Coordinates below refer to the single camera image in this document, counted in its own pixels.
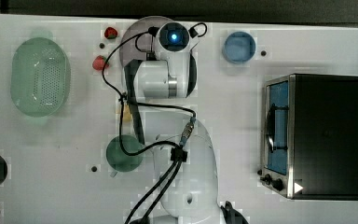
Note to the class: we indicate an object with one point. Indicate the red toy strawberry lower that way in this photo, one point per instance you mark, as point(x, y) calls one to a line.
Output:
point(100, 63)

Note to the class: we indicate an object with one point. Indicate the blue bowl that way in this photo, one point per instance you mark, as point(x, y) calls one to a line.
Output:
point(239, 47)

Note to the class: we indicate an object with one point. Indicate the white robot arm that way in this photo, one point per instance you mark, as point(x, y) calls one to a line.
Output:
point(182, 149)

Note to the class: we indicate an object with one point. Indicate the red toy strawberry upper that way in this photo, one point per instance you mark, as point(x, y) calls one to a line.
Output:
point(110, 33)

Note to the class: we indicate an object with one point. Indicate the peeled toy banana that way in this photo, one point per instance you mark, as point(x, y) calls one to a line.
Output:
point(125, 111)

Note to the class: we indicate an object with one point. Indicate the green perforated colander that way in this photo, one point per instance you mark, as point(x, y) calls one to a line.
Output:
point(40, 77)

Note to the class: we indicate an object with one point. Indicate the red toy strawberry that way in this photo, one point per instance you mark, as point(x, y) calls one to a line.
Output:
point(100, 63)
point(110, 33)

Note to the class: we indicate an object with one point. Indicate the black toaster oven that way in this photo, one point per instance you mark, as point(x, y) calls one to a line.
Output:
point(310, 137)

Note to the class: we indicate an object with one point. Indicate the purple round plate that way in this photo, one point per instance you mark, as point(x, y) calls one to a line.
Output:
point(141, 41)

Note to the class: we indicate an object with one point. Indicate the green mug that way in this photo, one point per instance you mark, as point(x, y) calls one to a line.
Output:
point(118, 160)

